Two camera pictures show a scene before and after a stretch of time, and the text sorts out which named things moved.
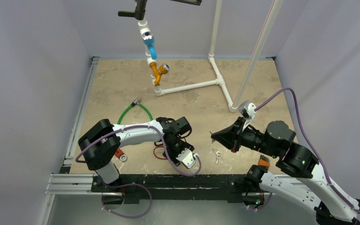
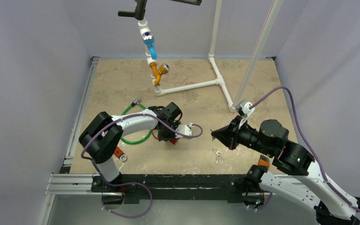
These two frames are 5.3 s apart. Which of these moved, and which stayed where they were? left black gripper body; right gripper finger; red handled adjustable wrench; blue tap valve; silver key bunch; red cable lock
Moved: red cable lock; left black gripper body
Stayed: right gripper finger; silver key bunch; red handled adjustable wrench; blue tap valve
